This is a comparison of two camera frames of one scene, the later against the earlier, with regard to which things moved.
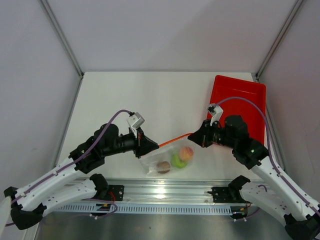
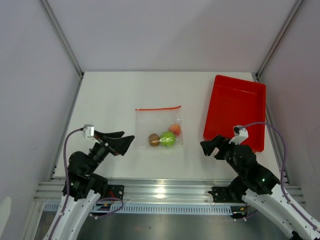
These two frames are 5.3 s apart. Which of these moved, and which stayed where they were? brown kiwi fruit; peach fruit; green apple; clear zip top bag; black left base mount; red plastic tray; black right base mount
Moved: clear zip top bag; peach fruit; brown kiwi fruit; green apple
Stayed: black right base mount; black left base mount; red plastic tray
